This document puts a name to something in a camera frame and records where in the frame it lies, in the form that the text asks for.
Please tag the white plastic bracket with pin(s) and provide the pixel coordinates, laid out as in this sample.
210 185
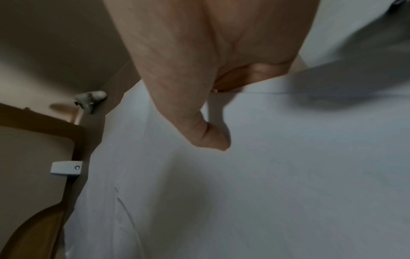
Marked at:
65 168

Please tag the brown wooden frame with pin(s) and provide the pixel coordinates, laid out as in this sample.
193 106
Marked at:
69 131

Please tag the person's right hand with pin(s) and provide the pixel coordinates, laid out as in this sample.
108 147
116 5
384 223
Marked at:
192 50

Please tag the white wall plug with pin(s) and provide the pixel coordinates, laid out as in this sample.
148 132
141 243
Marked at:
89 98

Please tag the white bed sheet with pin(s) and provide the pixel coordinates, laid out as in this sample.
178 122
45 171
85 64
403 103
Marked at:
288 177

